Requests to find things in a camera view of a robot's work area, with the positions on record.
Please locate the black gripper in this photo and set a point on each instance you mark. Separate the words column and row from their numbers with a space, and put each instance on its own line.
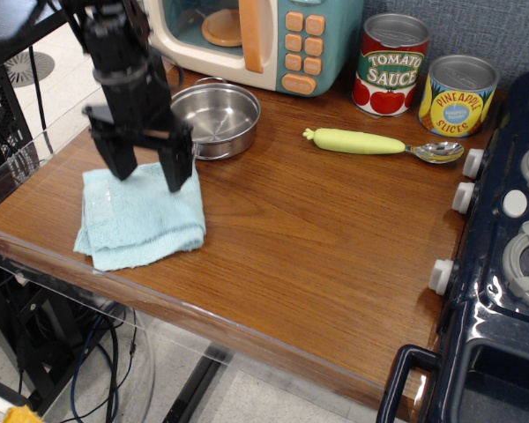
column 139, row 114

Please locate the light blue towel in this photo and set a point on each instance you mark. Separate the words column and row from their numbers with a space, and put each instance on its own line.
column 138, row 221

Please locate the silver metal pot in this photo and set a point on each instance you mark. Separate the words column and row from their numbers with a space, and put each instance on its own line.
column 223, row 117

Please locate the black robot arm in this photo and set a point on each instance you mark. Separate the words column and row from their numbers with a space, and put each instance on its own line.
column 115, row 34

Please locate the clear acrylic barrier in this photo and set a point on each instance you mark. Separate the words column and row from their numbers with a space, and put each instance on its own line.
column 70, row 231

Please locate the black desk at left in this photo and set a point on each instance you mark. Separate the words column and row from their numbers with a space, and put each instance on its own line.
column 45, row 79

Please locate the teal toy microwave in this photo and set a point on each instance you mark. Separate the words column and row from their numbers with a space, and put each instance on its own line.
column 294, row 47

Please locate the tomato sauce can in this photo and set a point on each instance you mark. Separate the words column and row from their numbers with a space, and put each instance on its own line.
column 392, row 53

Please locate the white stove knob lower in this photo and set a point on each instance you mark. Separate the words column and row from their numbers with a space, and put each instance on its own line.
column 440, row 276

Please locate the white stove knob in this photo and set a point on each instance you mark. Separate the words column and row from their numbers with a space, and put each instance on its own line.
column 463, row 197
column 473, row 162
column 440, row 276

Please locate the white stove knob middle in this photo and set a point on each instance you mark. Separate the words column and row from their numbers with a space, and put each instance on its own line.
column 463, row 197

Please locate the pineapple slices can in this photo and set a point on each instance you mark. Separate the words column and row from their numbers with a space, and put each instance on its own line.
column 457, row 95

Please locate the white stove knob upper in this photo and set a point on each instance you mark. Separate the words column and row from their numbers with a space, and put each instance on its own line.
column 473, row 162

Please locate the dark blue toy stove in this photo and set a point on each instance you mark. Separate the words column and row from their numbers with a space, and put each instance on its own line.
column 479, row 371

